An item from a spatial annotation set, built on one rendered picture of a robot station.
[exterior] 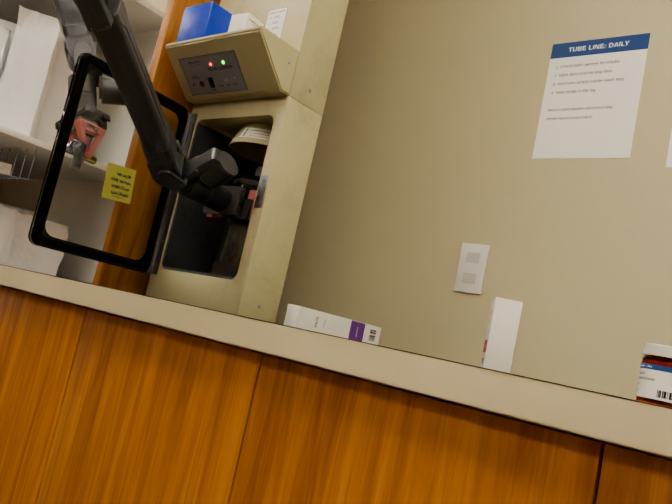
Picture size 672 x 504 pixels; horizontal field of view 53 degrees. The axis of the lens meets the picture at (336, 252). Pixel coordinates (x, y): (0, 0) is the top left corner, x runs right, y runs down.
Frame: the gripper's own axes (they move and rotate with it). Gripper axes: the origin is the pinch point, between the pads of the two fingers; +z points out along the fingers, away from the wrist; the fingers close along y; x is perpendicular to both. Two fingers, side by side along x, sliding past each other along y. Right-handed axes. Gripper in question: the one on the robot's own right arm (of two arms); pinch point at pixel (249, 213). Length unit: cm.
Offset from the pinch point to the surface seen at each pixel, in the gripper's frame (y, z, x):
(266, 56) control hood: -13.0, -19.6, -27.6
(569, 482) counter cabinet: -92, -39, 34
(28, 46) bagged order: 115, -10, -49
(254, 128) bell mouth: -2.5, -8.0, -17.3
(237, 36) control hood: -6.6, -23.0, -30.8
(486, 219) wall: -43, 31, -12
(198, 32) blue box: 7.7, -22.2, -33.9
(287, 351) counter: -56, -41, 29
